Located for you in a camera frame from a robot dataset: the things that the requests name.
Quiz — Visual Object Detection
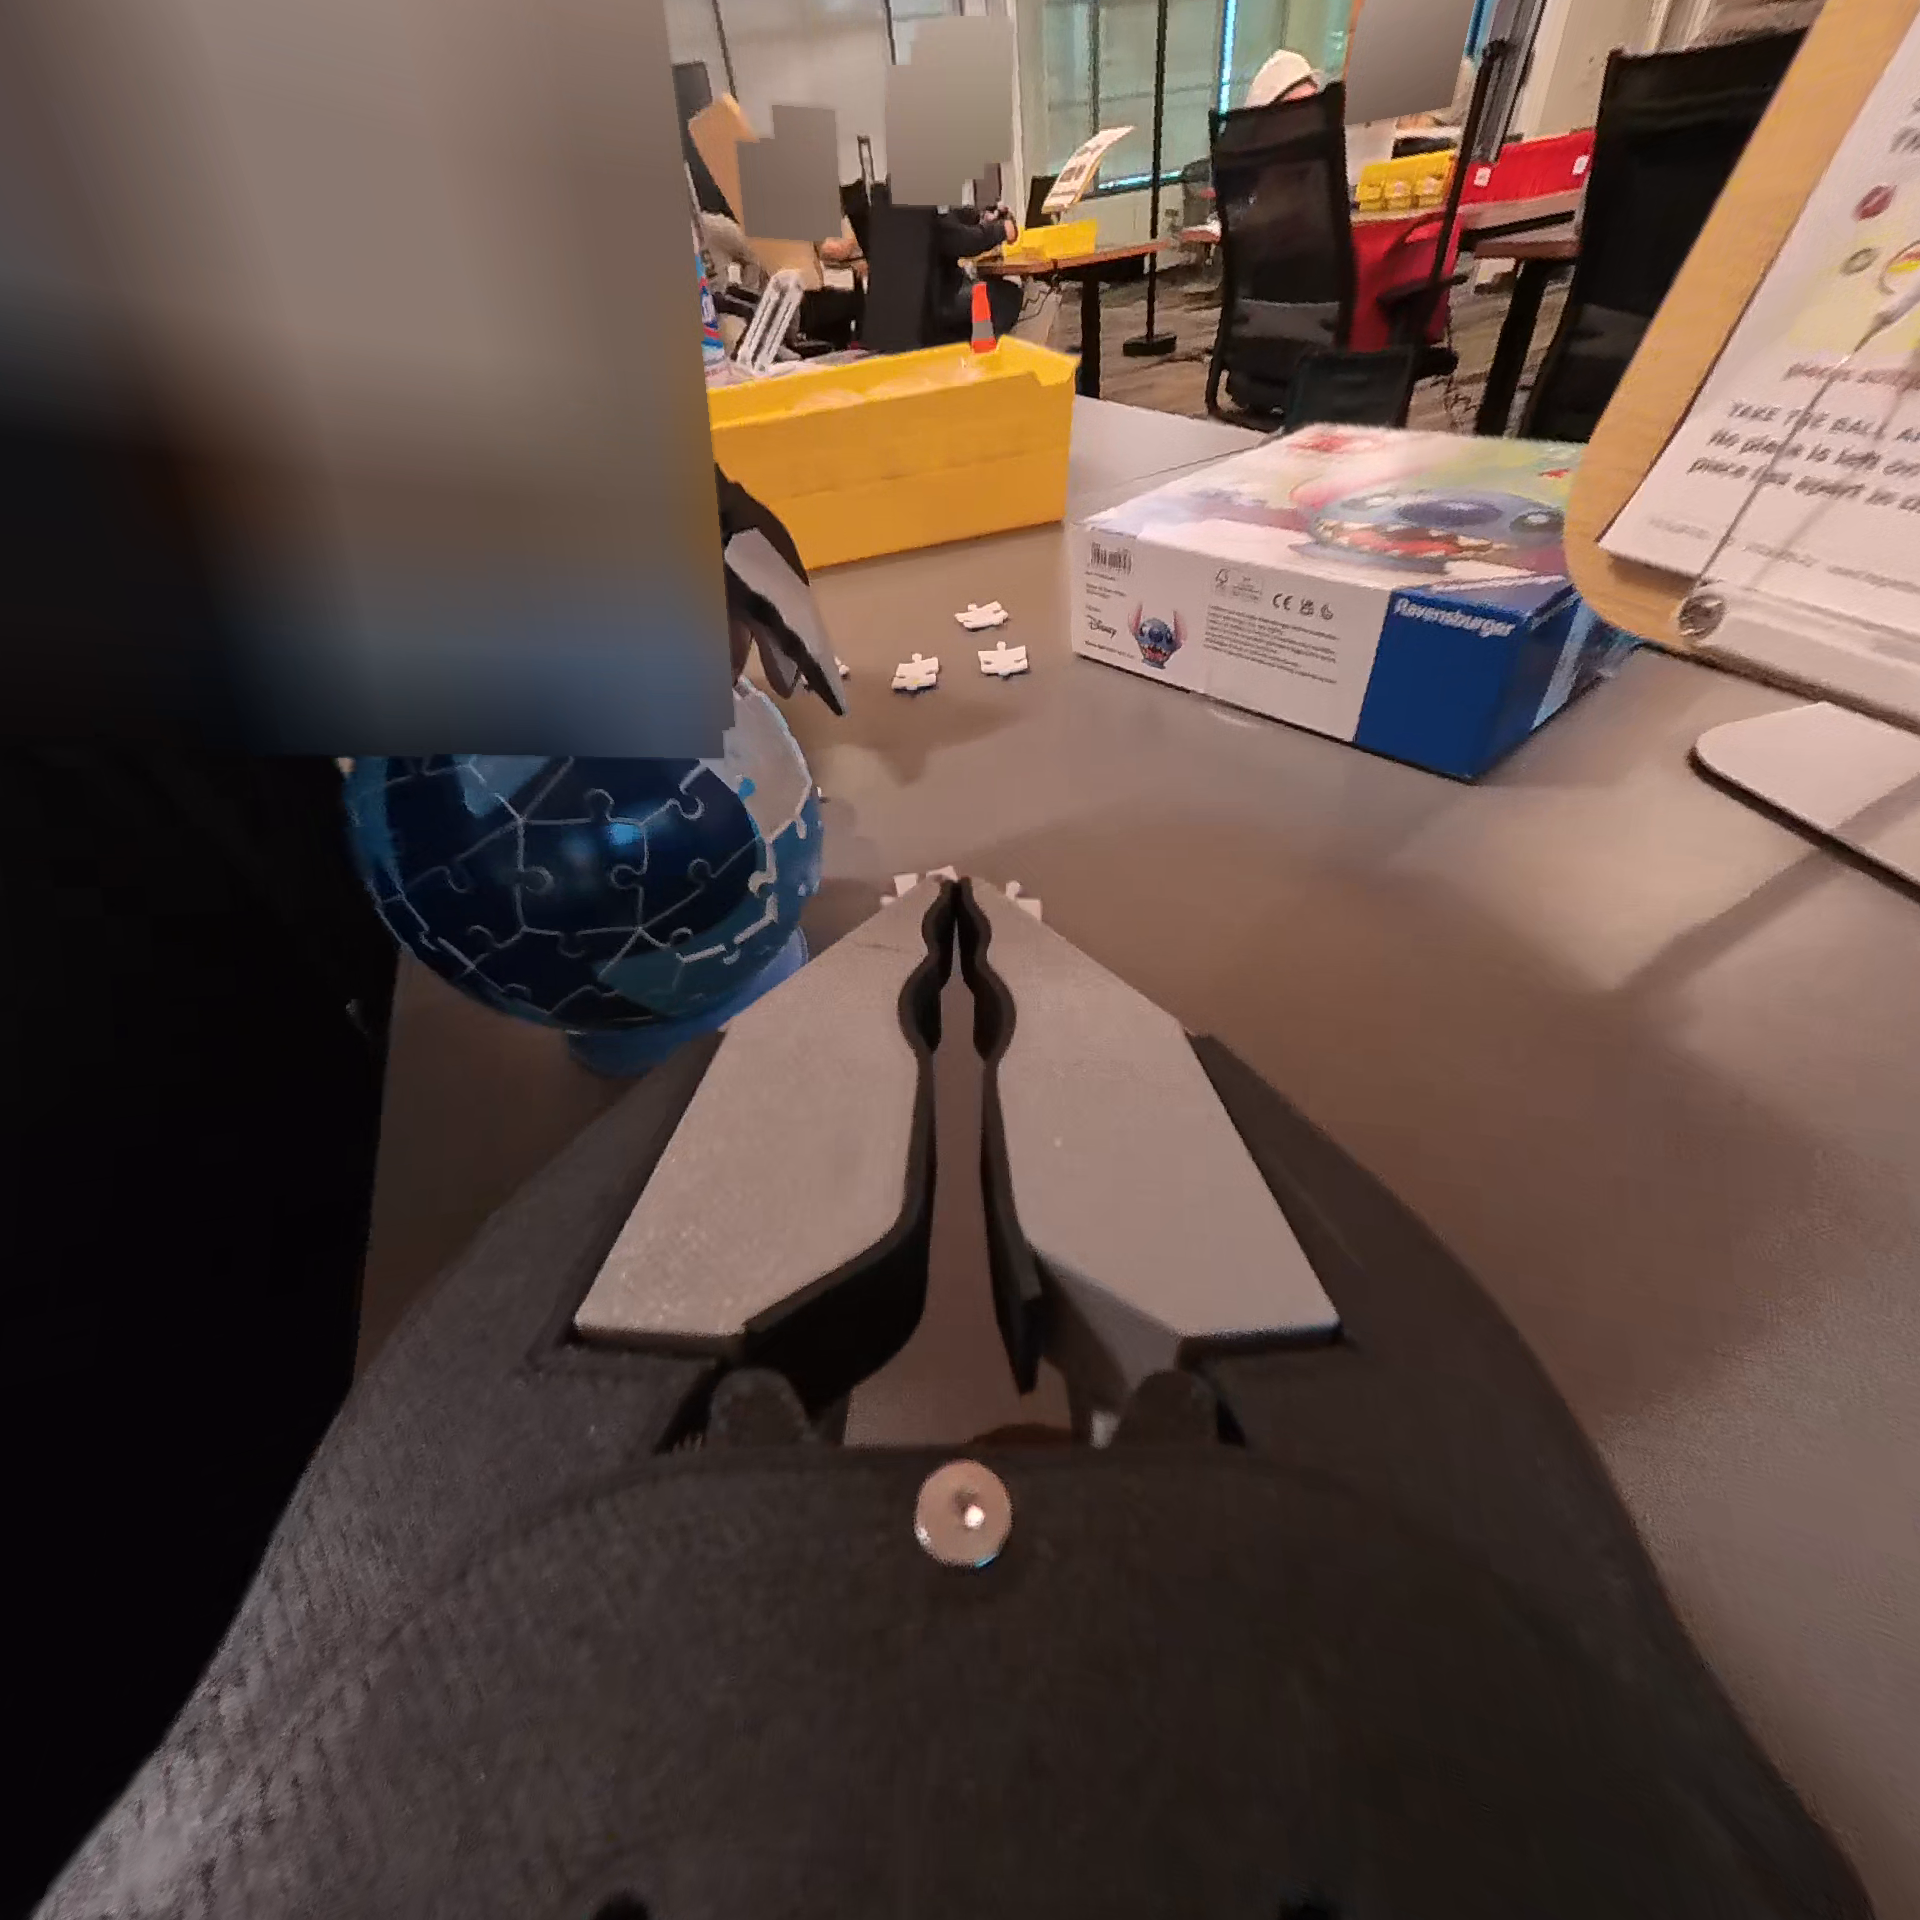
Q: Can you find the white and blue puzzle box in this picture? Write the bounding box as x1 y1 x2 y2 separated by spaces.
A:
1077 422 1638 784

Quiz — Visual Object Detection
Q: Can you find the instruction sheet on stand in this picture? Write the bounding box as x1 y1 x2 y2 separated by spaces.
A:
1559 0 1920 684

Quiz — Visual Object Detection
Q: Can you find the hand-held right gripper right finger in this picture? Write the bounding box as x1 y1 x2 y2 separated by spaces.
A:
961 878 1342 1413

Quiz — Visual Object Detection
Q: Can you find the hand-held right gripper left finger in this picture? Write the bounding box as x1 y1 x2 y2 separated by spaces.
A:
569 878 963 1419

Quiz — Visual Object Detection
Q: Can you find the person's black clothing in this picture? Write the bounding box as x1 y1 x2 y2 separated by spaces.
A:
0 742 395 1920

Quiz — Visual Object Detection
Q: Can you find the black mesh office chair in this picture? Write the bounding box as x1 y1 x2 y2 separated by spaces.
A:
1207 83 1449 429

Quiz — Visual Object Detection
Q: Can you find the black stand pole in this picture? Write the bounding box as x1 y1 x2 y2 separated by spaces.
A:
1126 0 1187 358

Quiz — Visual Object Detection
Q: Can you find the wooden-top desk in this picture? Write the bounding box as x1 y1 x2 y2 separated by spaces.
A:
977 232 1203 401

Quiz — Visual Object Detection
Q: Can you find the red storage bin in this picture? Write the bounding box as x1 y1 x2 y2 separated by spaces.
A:
1464 129 1600 203

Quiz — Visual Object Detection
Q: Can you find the white sign card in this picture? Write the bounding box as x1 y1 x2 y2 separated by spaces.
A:
1043 129 1135 212

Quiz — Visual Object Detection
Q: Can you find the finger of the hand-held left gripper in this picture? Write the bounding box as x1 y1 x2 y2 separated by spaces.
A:
719 468 813 590
729 539 848 715

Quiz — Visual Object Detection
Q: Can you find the printed instruction sheet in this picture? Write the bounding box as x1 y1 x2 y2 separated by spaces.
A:
1598 0 1920 634

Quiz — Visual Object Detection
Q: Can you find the clear plastic holder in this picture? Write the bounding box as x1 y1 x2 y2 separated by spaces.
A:
729 269 819 374

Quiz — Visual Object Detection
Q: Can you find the yellow plastic bin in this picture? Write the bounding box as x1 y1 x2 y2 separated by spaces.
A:
709 336 1080 572

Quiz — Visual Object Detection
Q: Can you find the silver monitor stand base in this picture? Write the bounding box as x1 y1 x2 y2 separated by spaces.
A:
1693 701 1920 890

